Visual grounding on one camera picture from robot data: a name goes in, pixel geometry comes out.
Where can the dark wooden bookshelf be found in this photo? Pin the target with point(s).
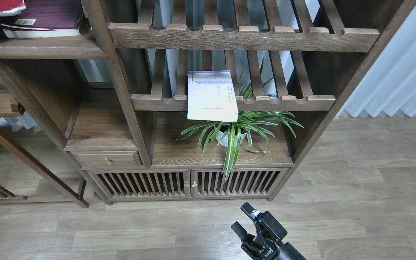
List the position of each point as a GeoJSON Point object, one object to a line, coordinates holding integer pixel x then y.
{"type": "Point", "coordinates": [119, 90]}

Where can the white plant pot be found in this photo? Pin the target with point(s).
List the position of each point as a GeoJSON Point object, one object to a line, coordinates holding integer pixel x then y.
{"type": "Point", "coordinates": [223, 138]}

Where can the green spider plant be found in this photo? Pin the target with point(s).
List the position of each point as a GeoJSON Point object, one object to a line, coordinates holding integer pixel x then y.
{"type": "Point", "coordinates": [250, 121]}

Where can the white pleated curtain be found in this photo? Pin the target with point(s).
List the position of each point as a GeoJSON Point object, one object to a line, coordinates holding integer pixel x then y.
{"type": "Point", "coordinates": [390, 85]}

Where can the wooden side rack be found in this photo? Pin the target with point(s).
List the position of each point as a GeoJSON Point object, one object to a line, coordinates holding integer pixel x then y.
{"type": "Point", "coordinates": [19, 178]}

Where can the maroon book white characters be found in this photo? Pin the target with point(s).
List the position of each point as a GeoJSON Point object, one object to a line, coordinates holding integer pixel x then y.
{"type": "Point", "coordinates": [46, 18]}

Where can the white lavender book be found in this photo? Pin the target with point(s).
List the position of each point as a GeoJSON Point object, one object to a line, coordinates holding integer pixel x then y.
{"type": "Point", "coordinates": [211, 96]}

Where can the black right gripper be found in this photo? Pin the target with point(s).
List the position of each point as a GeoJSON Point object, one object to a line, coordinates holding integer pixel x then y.
{"type": "Point", "coordinates": [267, 244]}

